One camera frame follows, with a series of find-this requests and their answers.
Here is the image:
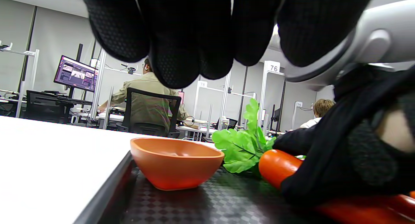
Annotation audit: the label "orange toy carrot green leaves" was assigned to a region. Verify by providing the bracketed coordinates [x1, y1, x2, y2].
[211, 98, 415, 224]

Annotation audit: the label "black grey hand controller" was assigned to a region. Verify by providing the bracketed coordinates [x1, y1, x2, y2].
[284, 0, 415, 91]

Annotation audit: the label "orange plastic bowl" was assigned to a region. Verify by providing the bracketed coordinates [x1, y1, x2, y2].
[130, 137, 225, 191]

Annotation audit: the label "person's left hand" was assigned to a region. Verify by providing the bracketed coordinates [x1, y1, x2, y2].
[79, 0, 378, 89]

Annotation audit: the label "person's right hand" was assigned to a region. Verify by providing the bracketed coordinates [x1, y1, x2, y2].
[272, 65, 415, 206]

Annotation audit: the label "white booth frame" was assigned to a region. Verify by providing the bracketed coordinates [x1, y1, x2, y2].
[0, 41, 40, 118]
[258, 60, 286, 127]
[194, 72, 256, 130]

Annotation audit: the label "black plastic tray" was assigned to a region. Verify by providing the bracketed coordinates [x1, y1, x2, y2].
[73, 151, 415, 224]

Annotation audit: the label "white metal frame post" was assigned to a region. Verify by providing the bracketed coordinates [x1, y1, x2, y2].
[90, 49, 112, 129]

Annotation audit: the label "computer monitor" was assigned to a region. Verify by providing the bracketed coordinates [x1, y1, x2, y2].
[53, 55, 99, 93]

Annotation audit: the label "black office chair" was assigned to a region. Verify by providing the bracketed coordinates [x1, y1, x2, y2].
[116, 87, 182, 138]

